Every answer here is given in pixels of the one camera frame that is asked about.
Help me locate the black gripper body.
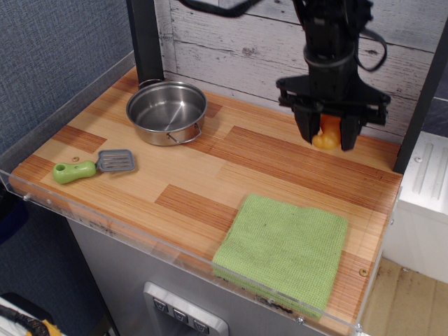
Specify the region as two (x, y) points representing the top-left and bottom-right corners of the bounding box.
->
(276, 48), (391, 125)

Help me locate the green folded cloth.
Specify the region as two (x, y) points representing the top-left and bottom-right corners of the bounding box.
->
(212, 194), (348, 319)

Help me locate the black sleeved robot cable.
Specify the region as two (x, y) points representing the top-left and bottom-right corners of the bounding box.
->
(178, 0), (260, 18)

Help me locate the black braided cable bottom left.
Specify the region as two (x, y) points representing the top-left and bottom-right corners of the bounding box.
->
(0, 304), (50, 336)

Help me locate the grey toy appliance front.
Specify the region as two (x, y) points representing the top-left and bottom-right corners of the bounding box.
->
(69, 220), (314, 335)

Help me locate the white ribbed side unit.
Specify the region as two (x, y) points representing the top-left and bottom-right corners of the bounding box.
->
(383, 132), (447, 283)

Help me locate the orange plastic toy croissant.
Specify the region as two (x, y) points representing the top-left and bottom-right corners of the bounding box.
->
(311, 115), (341, 150)

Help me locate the silver dispenser button panel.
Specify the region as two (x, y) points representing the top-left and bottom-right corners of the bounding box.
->
(143, 281), (230, 335)

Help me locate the dark grey left post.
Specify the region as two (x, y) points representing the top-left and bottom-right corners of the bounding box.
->
(126, 0), (165, 88)

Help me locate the green handled grey toy spatula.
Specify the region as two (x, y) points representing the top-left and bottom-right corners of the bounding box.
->
(52, 149), (135, 184)

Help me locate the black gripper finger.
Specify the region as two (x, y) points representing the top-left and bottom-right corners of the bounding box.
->
(292, 102), (321, 144)
(340, 115), (363, 151)

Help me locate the dark grey right post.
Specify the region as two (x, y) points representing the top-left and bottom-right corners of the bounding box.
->
(393, 22), (447, 174)

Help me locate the clear acrylic table guard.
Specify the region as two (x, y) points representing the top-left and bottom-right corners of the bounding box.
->
(1, 56), (401, 335)

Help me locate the small stainless steel pot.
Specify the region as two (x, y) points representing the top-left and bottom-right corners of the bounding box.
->
(126, 82), (208, 146)

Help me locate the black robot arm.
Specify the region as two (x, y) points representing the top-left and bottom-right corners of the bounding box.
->
(276, 1), (391, 151)

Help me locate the dark grey post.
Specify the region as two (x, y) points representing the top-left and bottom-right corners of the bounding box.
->
(393, 22), (447, 174)
(126, 0), (165, 88)

